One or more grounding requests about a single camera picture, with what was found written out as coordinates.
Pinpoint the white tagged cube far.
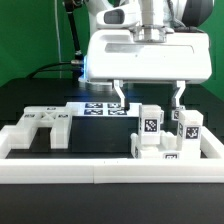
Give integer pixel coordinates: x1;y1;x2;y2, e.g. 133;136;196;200
171;105;185;121

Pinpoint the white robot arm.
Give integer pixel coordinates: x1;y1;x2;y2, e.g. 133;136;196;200
83;0;215;110

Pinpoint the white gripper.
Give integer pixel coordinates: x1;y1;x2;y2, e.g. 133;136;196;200
85;7;212;111

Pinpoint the white chair seat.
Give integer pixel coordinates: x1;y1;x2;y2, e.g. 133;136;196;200
131;131;201;160

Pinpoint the white marker sheet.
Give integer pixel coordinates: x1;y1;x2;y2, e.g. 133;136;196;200
66;102;140;117

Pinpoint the black camera stand pole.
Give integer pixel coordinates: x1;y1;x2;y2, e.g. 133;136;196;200
63;0;83;61

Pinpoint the white U-shaped fence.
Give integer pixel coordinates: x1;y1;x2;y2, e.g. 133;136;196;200
0;127;224;184

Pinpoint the white chair back frame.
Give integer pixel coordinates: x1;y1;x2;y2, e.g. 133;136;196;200
9;106;72;149

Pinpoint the black cable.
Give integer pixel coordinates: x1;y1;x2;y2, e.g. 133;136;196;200
26;61;84;80

